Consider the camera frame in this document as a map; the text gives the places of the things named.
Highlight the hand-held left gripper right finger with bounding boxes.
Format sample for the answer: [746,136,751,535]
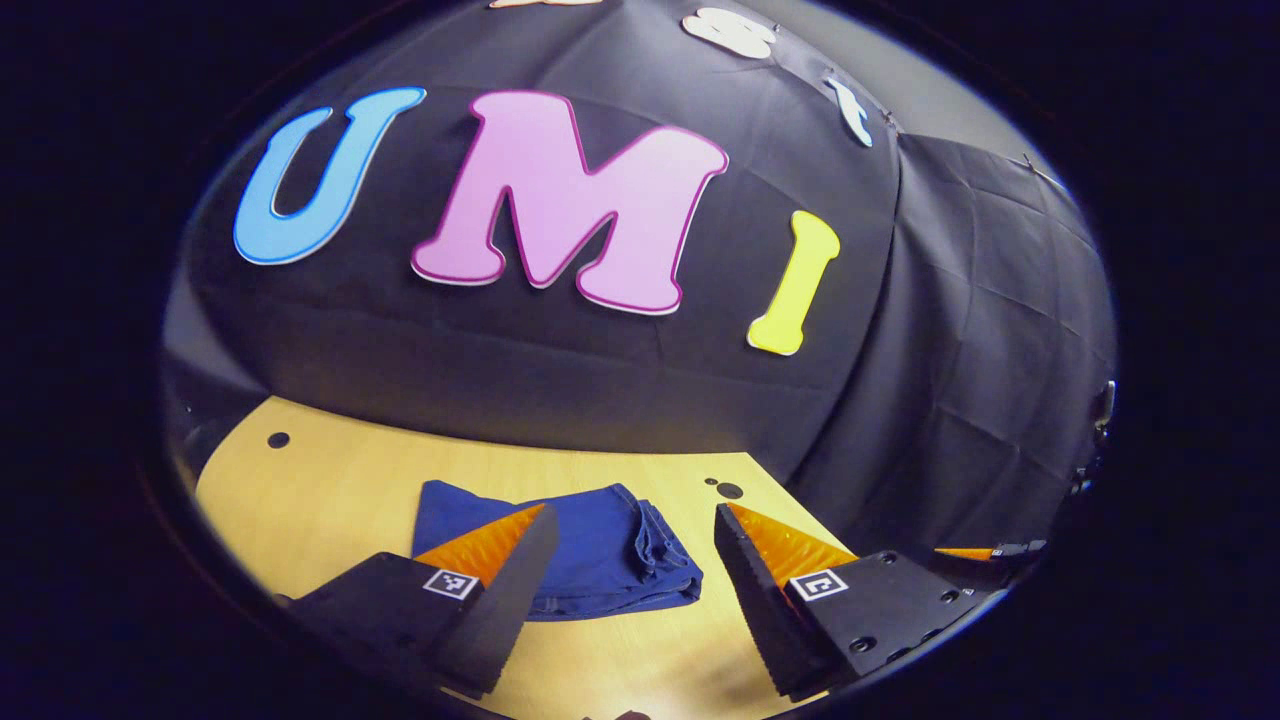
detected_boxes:
[713,503,987,702]

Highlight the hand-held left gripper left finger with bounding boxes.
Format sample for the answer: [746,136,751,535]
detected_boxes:
[285,503,561,701]

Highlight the blue denim jeans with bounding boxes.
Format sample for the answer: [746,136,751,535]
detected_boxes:
[411,480,705,623]

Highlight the black backdrop cloth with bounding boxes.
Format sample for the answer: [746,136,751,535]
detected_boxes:
[162,0,1119,553]

